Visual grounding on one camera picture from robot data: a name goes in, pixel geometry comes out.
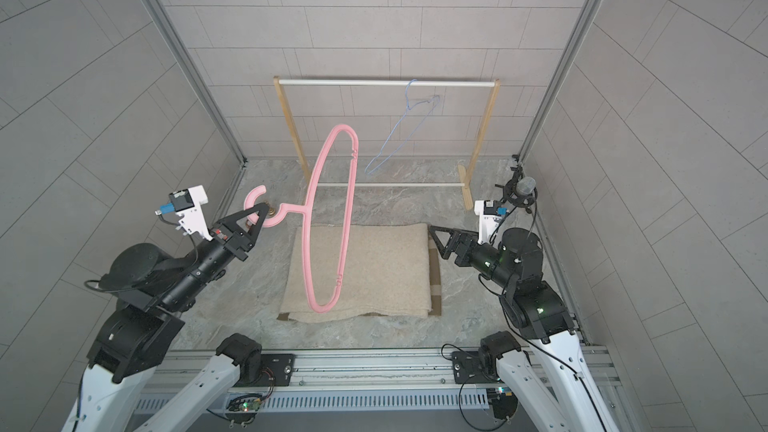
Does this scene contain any brown plaid scarf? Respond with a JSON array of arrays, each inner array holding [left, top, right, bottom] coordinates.
[[276, 223, 443, 322]]

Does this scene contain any pink plastic hanger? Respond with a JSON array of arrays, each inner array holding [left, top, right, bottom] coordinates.
[[243, 124, 360, 314]]

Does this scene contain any beige wool scarf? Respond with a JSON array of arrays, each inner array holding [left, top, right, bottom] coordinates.
[[278, 222, 433, 324]]

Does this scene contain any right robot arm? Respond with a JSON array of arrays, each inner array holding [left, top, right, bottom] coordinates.
[[428, 226, 618, 431]]

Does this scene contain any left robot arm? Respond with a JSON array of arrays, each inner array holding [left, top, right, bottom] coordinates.
[[62, 203, 270, 431]]

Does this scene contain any wooden clothes rack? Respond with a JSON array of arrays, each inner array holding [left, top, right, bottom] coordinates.
[[273, 76, 501, 211]]

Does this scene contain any left circuit board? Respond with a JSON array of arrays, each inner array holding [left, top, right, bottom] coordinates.
[[227, 393, 265, 414]]

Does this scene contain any circuit board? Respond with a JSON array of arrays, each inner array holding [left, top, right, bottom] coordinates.
[[486, 387, 519, 421], [227, 393, 265, 414]]

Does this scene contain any right circuit board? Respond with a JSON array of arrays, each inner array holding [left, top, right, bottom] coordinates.
[[486, 387, 519, 421]]

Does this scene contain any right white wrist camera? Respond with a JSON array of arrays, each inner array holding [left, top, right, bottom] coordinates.
[[474, 200, 508, 244]]

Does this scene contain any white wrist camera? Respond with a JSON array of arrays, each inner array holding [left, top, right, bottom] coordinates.
[[155, 185, 213, 241], [474, 200, 508, 244]]

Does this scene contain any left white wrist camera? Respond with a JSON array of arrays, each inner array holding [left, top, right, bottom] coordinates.
[[155, 185, 213, 241]]

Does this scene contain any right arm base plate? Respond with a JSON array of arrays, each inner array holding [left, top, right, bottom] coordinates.
[[450, 350, 499, 385]]

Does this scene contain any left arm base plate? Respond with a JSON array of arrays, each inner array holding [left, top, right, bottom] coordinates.
[[236, 353, 296, 387]]

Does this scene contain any aluminium mounting rail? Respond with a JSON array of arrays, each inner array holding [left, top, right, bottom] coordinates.
[[141, 346, 621, 396]]

